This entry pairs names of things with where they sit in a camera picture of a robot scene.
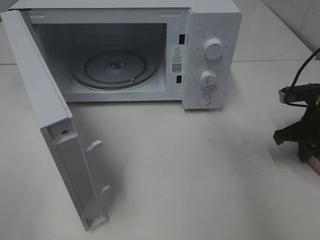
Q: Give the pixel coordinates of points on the white warning label sticker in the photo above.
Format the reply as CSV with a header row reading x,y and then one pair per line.
x,y
177,57

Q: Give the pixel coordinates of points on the lower white timer knob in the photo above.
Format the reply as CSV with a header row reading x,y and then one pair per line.
x,y
208,79

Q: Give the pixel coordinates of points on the white microwave oven body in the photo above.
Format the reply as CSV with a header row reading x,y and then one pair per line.
x,y
71,29

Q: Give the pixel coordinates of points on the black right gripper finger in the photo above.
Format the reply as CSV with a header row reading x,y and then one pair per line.
x,y
292,133
306,151

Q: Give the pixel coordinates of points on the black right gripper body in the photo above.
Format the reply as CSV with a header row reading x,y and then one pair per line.
x,y
310,121

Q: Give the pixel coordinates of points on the round white door-release button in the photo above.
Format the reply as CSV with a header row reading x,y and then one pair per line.
x,y
203,99

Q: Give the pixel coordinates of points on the upper white power knob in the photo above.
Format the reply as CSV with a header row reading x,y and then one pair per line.
x,y
213,48

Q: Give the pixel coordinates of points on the pink round plate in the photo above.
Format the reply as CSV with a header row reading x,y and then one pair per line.
x,y
314,162

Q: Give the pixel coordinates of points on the glass microwave turntable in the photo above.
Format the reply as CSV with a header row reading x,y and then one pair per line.
x,y
114,69

